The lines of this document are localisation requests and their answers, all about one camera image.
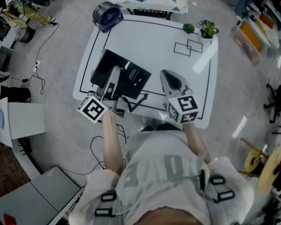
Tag white floor cable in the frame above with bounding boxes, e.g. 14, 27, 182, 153
49, 78, 98, 165

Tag white table with black lines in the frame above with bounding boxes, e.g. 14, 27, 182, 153
72, 14, 219, 130

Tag grey cabinet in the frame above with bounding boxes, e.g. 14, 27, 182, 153
0, 166, 85, 225

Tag white power strip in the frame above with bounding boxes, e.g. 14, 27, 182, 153
32, 60, 42, 74

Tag small green potted plant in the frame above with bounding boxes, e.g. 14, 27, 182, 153
182, 23, 196, 35

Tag black wire rack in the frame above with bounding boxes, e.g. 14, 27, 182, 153
17, 137, 33, 154

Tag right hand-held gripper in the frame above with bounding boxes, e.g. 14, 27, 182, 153
160, 69, 200, 124

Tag thin black power cable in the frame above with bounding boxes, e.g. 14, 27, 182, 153
22, 22, 59, 95

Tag small white table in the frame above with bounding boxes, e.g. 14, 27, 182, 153
0, 97, 46, 148

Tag white storage bin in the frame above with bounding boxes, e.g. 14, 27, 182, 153
230, 19, 266, 62

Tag dark waste basket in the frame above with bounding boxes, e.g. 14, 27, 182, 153
15, 27, 36, 44

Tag person's left forearm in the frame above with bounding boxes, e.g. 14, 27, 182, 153
101, 112, 125, 175

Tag flowering potted plant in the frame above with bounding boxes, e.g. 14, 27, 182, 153
200, 19, 219, 40

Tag black box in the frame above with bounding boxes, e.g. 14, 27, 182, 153
90, 48, 152, 100

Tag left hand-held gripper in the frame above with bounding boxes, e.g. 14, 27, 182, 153
76, 66, 129, 124

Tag person's torso in white shirt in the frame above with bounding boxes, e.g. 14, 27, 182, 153
67, 130, 255, 225

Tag light wooden round stool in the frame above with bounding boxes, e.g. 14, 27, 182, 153
240, 138, 281, 195

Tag black floor cable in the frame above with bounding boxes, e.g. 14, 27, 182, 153
90, 123, 127, 171

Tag person's right forearm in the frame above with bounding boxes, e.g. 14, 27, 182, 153
182, 122, 211, 165

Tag purple round fan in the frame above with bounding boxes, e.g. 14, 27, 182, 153
92, 1, 124, 34

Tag triangle patterned table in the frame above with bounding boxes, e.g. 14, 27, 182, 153
109, 0, 189, 15

